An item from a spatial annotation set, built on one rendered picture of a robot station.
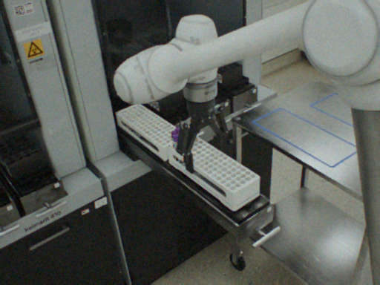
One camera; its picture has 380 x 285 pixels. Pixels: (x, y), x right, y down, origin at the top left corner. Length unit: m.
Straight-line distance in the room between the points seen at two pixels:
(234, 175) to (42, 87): 0.61
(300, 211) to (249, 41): 1.23
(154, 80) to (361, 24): 0.53
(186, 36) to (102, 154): 0.65
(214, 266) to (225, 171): 0.95
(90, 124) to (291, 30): 0.83
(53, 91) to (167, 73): 0.53
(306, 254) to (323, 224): 0.19
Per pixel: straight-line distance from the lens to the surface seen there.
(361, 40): 0.49
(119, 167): 1.49
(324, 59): 0.51
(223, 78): 1.72
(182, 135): 1.14
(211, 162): 1.21
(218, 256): 2.12
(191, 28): 1.01
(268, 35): 0.82
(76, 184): 1.46
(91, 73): 1.38
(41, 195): 1.38
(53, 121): 1.38
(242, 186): 1.13
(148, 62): 0.92
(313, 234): 1.86
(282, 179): 2.54
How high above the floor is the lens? 1.62
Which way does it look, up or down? 35 degrees down
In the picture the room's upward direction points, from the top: 5 degrees counter-clockwise
